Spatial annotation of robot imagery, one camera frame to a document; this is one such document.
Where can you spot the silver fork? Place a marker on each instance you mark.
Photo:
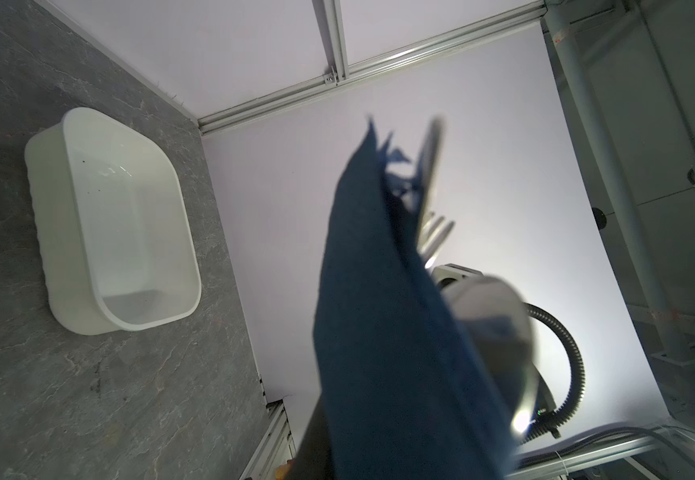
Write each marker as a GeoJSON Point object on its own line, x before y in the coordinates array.
{"type": "Point", "coordinates": [434, 232]}

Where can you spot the white ceramic dish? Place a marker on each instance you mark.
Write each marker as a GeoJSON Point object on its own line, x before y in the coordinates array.
{"type": "Point", "coordinates": [115, 240]}

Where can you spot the silver spoon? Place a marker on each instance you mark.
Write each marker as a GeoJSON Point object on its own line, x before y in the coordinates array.
{"type": "Point", "coordinates": [496, 320]}

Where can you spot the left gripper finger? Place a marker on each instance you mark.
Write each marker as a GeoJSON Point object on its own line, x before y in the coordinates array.
{"type": "Point", "coordinates": [314, 460]}

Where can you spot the dark blue paper napkin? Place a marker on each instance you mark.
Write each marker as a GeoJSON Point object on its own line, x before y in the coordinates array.
{"type": "Point", "coordinates": [405, 393]}

